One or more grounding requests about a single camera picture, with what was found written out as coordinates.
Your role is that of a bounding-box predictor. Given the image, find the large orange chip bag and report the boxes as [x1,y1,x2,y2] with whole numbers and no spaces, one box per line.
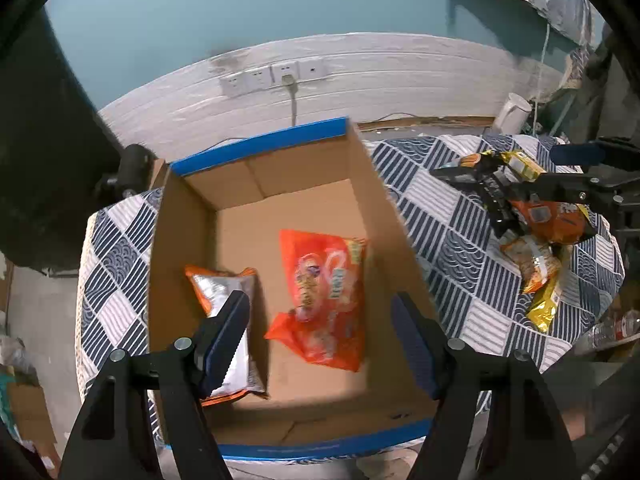
[511,200,597,245]

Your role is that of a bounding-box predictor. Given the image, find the small orange noodle snack bag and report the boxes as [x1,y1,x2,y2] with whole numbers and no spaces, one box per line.
[500,235,561,294]

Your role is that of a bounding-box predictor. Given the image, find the long yellow snack bag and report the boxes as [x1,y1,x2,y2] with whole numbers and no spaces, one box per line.
[526,246,573,334]

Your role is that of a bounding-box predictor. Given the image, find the yellow gold snack bag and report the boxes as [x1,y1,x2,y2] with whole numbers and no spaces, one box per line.
[500,151,546,182]

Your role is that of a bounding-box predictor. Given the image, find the black snack bag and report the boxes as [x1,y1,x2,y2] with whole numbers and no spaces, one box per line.
[430,151,525,238]

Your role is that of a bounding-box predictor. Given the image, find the white electric kettle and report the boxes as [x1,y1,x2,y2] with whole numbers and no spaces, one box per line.
[492,92,533,136]

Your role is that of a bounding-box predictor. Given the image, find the blue white patterned tablecloth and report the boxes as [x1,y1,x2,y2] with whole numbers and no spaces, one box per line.
[74,132,626,453]

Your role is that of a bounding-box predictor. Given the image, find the silver orange snack bag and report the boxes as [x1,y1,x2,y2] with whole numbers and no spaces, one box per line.
[184,266,266,406]

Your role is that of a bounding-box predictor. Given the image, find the plastic water bottle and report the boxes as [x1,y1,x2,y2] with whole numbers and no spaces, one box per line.
[574,309,640,356]

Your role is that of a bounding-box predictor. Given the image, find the red orange snack bag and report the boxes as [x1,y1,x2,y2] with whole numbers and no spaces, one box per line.
[265,230,368,372]

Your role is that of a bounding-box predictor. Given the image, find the cardboard box with blue rim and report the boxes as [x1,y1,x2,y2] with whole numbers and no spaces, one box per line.
[148,118,436,460]

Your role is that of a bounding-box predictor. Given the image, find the black cabinet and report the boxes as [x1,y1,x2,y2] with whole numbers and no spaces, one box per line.
[0,6,126,271]

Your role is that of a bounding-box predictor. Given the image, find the white plug and cable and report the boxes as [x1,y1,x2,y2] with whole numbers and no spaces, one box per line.
[281,74,301,128]

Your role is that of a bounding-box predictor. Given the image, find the white wall socket strip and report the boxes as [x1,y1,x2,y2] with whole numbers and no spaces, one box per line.
[219,56,329,98]

